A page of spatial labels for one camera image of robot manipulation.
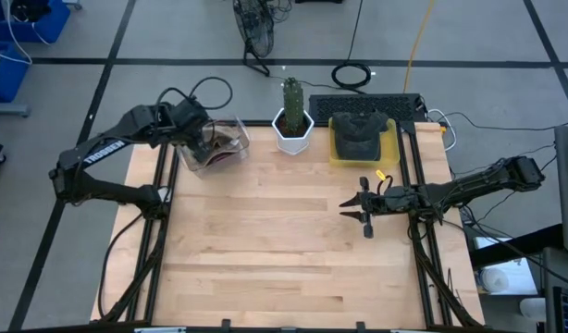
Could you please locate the black table edge clamp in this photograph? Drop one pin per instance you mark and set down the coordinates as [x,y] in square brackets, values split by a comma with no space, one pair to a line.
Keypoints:
[225,324]
[360,326]

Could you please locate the black aluminium rig frame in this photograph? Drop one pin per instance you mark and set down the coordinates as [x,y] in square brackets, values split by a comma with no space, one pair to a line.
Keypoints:
[150,259]

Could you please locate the dark grey baseball cap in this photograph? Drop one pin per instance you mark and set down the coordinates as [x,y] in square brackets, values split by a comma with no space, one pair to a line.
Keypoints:
[358,134]

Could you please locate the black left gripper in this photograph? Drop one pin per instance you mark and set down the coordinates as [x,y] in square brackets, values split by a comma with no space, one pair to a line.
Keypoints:
[203,148]

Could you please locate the white hexagonal plant pot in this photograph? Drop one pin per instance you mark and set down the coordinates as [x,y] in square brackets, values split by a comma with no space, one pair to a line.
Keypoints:
[291,143]

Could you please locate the black vented computer case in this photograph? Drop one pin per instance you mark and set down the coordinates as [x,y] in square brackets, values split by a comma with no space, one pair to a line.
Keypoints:
[365,104]

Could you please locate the blue plastic bin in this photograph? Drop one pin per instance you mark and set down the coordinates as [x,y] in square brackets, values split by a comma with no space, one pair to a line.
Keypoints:
[11,78]
[48,25]

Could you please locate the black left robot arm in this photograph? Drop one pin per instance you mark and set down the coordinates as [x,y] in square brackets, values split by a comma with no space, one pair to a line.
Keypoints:
[103,152]

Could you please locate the clear plastic bin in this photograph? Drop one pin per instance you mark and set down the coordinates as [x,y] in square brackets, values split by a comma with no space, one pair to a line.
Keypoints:
[238,152]

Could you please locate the yellow plastic bin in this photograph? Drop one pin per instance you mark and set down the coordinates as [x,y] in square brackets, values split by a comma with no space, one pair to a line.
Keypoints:
[390,150]

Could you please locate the maroon baseball cap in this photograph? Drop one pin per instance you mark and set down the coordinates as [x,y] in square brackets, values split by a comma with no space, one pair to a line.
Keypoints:
[223,158]

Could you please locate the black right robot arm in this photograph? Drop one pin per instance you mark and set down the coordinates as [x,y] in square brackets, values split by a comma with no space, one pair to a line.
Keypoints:
[473,185]

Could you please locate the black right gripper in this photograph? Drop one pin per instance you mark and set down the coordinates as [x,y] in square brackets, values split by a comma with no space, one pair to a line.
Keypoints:
[390,202]

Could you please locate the tall green cactus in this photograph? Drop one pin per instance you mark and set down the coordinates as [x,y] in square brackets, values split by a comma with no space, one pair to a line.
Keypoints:
[293,104]

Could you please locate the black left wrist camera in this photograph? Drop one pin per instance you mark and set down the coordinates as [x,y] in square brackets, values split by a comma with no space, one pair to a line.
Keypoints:
[191,113]

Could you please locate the grey desk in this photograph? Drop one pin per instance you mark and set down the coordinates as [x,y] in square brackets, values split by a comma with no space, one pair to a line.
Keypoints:
[548,277]

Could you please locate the white round container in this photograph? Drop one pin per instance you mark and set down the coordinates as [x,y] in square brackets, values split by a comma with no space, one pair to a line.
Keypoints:
[533,310]

